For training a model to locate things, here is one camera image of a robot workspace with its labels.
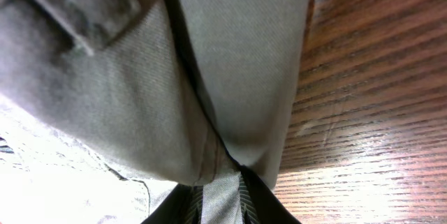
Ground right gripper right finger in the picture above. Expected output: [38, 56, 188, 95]
[240, 166, 301, 224]

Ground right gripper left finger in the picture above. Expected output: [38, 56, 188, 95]
[141, 184, 203, 224]

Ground grey shorts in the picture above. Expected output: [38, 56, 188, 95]
[1, 0, 309, 223]

